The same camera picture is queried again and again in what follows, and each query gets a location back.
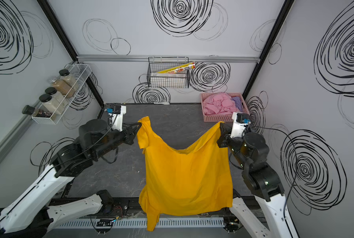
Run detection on spice jar cream contents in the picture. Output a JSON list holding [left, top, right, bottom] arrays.
[[39, 94, 64, 115]]

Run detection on spice jar white contents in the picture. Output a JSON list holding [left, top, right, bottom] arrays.
[[45, 87, 67, 108]]

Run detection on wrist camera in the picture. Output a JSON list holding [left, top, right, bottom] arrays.
[[106, 105, 126, 131], [230, 112, 251, 138]]

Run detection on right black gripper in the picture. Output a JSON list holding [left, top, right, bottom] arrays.
[[217, 120, 249, 169]]

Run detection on small dark spice bottle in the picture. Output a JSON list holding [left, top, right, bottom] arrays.
[[22, 105, 53, 118]]

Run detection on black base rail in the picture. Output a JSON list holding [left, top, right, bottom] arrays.
[[50, 196, 261, 218]]

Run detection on grey slotted cable duct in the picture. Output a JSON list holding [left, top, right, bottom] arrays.
[[57, 217, 225, 229]]

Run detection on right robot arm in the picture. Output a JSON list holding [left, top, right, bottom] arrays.
[[217, 122, 299, 238]]

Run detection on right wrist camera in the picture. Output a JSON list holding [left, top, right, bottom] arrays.
[[230, 112, 251, 138]]

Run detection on pink t-shirt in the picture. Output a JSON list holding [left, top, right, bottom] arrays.
[[202, 93, 238, 116]]

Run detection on purple t-shirt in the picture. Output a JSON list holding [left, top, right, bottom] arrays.
[[231, 96, 243, 112]]

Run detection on white box in basket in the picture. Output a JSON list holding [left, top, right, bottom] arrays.
[[150, 73, 187, 78]]

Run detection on yellow foil box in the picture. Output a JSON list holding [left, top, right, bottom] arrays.
[[158, 62, 196, 74]]

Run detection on yellow t-shirt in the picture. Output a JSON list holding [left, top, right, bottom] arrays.
[[137, 117, 233, 232]]

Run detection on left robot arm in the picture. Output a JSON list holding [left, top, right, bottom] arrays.
[[0, 119, 141, 238]]

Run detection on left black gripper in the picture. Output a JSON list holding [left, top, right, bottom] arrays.
[[94, 120, 142, 160]]

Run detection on black wire basket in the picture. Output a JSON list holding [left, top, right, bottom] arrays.
[[147, 56, 190, 88]]

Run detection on spice jar brown contents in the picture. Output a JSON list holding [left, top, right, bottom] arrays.
[[51, 69, 79, 98]]

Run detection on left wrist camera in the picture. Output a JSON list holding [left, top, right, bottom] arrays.
[[106, 105, 126, 131]]

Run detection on clear wall shelf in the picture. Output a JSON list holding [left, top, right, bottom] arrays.
[[30, 63, 93, 128]]

